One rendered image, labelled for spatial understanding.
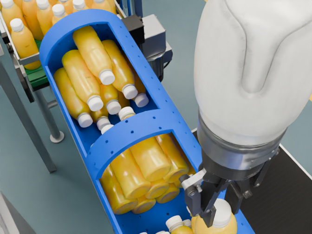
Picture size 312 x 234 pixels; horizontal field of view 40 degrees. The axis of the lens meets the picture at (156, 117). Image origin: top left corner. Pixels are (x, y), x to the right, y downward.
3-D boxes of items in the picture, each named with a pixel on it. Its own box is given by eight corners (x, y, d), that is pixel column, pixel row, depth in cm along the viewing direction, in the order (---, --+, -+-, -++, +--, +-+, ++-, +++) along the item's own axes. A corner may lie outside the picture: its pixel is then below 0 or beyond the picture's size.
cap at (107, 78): (103, 69, 116) (105, 74, 115) (114, 71, 119) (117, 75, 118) (97, 80, 119) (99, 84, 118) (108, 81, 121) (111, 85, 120)
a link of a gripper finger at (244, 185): (224, 147, 53) (235, 141, 53) (230, 177, 63) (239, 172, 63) (242, 172, 51) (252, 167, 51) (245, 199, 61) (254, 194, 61)
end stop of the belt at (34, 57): (22, 66, 149) (20, 60, 146) (22, 64, 149) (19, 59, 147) (127, 27, 157) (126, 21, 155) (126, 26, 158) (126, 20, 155)
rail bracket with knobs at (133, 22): (124, 53, 157) (120, 33, 149) (116, 41, 161) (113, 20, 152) (148, 44, 159) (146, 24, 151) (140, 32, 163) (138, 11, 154)
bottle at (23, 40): (20, 61, 157) (3, 24, 141) (37, 53, 159) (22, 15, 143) (28, 73, 153) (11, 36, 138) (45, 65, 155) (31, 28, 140)
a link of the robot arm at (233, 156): (310, 124, 41) (295, 153, 46) (257, 59, 45) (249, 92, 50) (228, 162, 39) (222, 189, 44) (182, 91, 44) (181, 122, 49)
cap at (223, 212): (229, 227, 66) (230, 223, 64) (204, 224, 66) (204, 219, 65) (231, 204, 68) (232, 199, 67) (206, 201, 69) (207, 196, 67)
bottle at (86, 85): (81, 64, 133) (104, 108, 123) (60, 68, 130) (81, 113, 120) (84, 47, 128) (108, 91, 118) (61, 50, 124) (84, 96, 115)
